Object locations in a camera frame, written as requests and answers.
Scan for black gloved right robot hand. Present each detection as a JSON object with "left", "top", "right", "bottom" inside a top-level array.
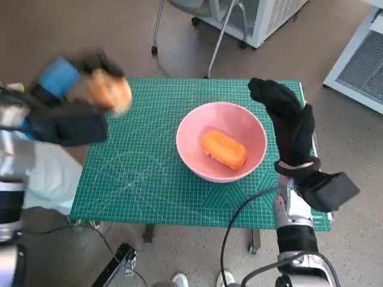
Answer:
[{"left": 247, "top": 77, "right": 317, "bottom": 168}]

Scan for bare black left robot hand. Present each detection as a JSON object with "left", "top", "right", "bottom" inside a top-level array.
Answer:
[{"left": 28, "top": 50, "right": 126, "bottom": 106}]

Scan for round bread bun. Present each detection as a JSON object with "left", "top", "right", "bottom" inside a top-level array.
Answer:
[{"left": 87, "top": 68, "right": 133, "bottom": 115}]

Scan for rectangular golden toast bread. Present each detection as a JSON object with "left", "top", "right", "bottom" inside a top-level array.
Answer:
[{"left": 202, "top": 130, "right": 248, "bottom": 171}]

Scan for pink bowl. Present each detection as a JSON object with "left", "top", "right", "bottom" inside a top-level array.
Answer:
[{"left": 175, "top": 102, "right": 268, "bottom": 184}]

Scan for person's white shoe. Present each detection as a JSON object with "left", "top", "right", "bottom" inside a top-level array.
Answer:
[{"left": 4, "top": 82, "right": 25, "bottom": 93}]

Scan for white cabinet with mesh panel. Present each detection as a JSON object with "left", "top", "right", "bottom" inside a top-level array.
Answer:
[
  {"left": 191, "top": 0, "right": 309, "bottom": 50},
  {"left": 322, "top": 5, "right": 383, "bottom": 114}
]

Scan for person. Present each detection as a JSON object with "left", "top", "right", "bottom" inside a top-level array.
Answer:
[{"left": 23, "top": 140, "right": 84, "bottom": 216}]

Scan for grey chair with metal legs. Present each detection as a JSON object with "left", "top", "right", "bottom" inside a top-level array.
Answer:
[{"left": 151, "top": 0, "right": 249, "bottom": 79}]

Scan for black table leg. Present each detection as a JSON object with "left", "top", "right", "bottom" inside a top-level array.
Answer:
[
  {"left": 142, "top": 224, "right": 155, "bottom": 243},
  {"left": 247, "top": 228, "right": 260, "bottom": 255}
]

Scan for green cutting mat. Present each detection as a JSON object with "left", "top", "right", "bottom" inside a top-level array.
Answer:
[{"left": 69, "top": 77, "right": 333, "bottom": 231}]

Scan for black and chrome metal stand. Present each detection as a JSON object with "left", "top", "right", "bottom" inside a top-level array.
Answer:
[{"left": 91, "top": 242, "right": 139, "bottom": 287}]

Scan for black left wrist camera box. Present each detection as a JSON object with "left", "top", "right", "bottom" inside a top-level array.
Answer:
[{"left": 22, "top": 103, "right": 109, "bottom": 147}]

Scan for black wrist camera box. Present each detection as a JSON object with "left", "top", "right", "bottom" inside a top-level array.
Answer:
[
  {"left": 299, "top": 172, "right": 361, "bottom": 212},
  {"left": 22, "top": 103, "right": 109, "bottom": 147}
]

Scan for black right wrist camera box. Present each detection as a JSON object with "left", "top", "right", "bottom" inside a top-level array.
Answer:
[{"left": 299, "top": 172, "right": 361, "bottom": 212}]

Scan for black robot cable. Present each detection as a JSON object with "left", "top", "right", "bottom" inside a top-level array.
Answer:
[
  {"left": 241, "top": 254, "right": 342, "bottom": 287},
  {"left": 221, "top": 187, "right": 279, "bottom": 287}
]

